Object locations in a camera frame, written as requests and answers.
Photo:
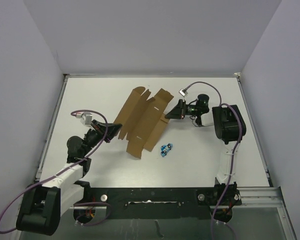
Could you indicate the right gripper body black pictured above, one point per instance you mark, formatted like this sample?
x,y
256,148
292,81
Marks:
x,y
192,109

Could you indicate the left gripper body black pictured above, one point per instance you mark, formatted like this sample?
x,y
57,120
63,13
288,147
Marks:
x,y
94,136

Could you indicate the brown cardboard box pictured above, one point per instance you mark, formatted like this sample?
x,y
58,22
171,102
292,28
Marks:
x,y
143,119

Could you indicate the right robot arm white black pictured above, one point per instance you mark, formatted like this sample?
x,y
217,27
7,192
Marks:
x,y
229,127

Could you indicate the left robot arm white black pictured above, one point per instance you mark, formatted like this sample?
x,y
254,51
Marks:
x,y
45,202

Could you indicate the blue toy car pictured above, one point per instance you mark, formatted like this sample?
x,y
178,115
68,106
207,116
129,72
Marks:
x,y
164,149

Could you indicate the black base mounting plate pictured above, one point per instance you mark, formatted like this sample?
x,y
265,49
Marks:
x,y
167,203

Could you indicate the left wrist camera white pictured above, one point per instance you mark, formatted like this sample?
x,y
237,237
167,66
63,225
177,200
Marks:
x,y
85,118

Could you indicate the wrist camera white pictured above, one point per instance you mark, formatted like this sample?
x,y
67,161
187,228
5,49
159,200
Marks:
x,y
183,92
85,118

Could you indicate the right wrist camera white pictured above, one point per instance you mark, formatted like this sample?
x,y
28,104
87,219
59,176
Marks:
x,y
183,92

